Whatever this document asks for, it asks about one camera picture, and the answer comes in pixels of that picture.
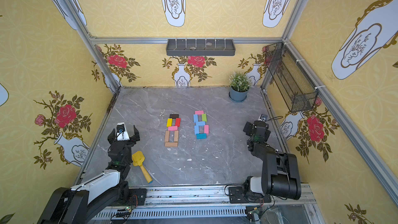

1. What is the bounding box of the natural wood block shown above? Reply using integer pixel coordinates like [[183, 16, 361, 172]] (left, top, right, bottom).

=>
[[164, 142, 178, 147], [164, 131, 170, 143], [174, 131, 179, 143]]

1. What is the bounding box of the yellow block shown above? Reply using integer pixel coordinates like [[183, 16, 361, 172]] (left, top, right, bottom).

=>
[[166, 118, 173, 127]]

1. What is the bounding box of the red block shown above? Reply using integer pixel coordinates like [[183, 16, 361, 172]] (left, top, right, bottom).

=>
[[175, 118, 181, 127]]

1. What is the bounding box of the light blue short block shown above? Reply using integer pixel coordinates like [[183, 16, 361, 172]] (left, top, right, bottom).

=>
[[194, 125, 200, 135]]

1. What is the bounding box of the teal block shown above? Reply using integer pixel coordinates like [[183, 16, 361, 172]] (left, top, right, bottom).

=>
[[196, 133, 207, 140]]

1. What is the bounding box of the light blue long block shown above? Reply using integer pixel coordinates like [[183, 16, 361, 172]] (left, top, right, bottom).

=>
[[193, 114, 199, 123]]

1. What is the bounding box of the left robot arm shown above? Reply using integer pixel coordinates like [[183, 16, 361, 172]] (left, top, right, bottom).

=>
[[38, 122, 140, 224]]

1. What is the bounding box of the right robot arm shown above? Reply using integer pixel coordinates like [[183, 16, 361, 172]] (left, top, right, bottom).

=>
[[243, 120, 301, 200]]

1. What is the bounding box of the yellow toy shovel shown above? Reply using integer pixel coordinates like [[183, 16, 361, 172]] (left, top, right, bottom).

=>
[[132, 151, 153, 184]]

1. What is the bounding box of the blue plant pot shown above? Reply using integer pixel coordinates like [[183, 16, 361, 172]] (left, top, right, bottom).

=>
[[229, 87, 248, 102]]

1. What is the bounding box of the green artificial plant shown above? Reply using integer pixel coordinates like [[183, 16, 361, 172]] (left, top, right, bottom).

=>
[[229, 72, 251, 92]]

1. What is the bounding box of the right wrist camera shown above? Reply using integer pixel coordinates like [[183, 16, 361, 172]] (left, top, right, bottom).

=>
[[259, 114, 268, 122]]

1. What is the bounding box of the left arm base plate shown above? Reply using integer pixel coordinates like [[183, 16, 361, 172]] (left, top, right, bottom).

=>
[[128, 188, 147, 207]]

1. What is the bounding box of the black wire mesh basket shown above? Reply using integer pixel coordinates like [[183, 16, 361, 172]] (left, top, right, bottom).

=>
[[264, 43, 318, 113]]

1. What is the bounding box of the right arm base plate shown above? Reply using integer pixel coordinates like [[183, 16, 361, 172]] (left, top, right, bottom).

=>
[[226, 186, 272, 204]]

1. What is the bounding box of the aluminium rail frame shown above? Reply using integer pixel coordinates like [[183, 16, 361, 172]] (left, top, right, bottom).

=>
[[90, 184, 324, 224]]

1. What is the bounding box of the grey wall shelf tray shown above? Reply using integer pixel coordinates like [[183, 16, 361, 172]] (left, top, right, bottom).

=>
[[166, 38, 236, 57]]

